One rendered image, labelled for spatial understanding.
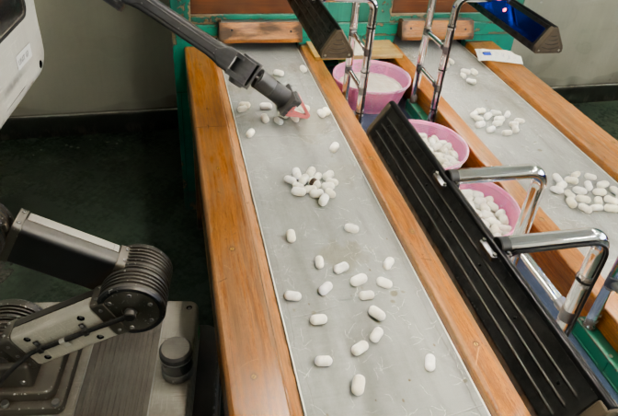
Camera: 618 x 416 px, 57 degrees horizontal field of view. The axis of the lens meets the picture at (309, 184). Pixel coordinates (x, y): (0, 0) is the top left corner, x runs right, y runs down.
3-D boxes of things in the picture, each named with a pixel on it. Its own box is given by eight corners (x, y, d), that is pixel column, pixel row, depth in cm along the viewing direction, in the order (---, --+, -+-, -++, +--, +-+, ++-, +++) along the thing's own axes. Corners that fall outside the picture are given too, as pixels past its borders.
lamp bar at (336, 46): (320, 59, 132) (323, 28, 128) (274, -20, 181) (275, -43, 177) (353, 58, 134) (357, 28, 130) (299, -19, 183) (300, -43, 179)
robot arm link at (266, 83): (251, 86, 155) (263, 70, 154) (244, 79, 160) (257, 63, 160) (269, 100, 158) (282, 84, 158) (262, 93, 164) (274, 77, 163)
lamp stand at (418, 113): (426, 139, 179) (458, -4, 153) (404, 109, 194) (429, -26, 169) (481, 135, 183) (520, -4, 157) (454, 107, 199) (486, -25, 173)
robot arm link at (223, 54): (94, -6, 141) (117, -43, 139) (98, -6, 146) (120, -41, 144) (240, 92, 153) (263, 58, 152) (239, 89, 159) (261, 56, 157)
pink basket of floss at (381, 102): (383, 127, 183) (387, 100, 177) (314, 101, 195) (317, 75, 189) (419, 98, 201) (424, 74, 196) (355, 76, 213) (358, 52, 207)
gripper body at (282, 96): (292, 86, 167) (274, 71, 163) (300, 101, 159) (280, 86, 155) (278, 101, 169) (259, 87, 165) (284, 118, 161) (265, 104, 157)
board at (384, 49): (314, 60, 200) (314, 57, 200) (305, 44, 212) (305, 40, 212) (402, 58, 208) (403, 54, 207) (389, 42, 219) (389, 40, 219)
